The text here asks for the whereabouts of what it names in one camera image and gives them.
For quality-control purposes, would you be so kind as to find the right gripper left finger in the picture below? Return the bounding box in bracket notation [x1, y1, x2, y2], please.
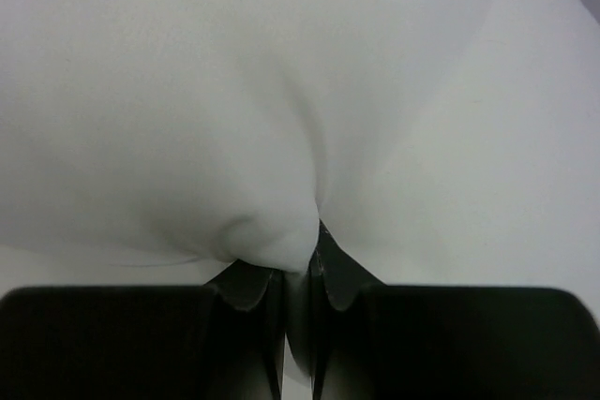
[1, 261, 284, 399]

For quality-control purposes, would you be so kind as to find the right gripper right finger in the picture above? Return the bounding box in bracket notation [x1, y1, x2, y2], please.
[308, 229, 599, 399]

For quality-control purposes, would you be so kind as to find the white pillow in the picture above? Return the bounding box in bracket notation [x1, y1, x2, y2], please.
[0, 0, 600, 382]

